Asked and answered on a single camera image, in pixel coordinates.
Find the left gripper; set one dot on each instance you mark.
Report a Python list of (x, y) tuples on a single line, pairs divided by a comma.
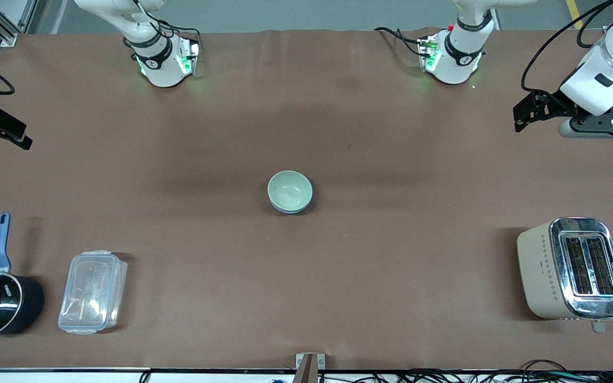
[(553, 104)]

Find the green bowl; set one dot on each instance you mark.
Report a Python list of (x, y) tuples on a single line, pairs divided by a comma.
[(289, 190)]

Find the blue bowl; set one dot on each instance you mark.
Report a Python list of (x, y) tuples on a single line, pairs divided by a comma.
[(291, 211)]

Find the left base connector panel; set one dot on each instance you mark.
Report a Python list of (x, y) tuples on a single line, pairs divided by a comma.
[(428, 53)]

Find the base connector panel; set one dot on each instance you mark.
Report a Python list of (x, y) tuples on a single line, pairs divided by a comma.
[(188, 57), (428, 53)]

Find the beige chrome toaster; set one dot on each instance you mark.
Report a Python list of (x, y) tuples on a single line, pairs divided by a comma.
[(546, 271)]

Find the clear plastic food container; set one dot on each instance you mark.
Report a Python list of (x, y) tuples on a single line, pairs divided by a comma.
[(91, 292)]

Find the right base connector panel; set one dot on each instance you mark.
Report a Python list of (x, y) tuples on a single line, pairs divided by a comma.
[(188, 57)]

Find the brown table cloth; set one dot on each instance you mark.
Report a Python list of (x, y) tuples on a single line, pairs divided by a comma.
[(306, 276)]

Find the aluminium frame profile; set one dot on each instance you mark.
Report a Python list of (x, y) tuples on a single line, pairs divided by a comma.
[(3, 26)]

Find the metal bracket with brown post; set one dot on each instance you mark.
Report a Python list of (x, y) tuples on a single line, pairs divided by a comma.
[(309, 367)]

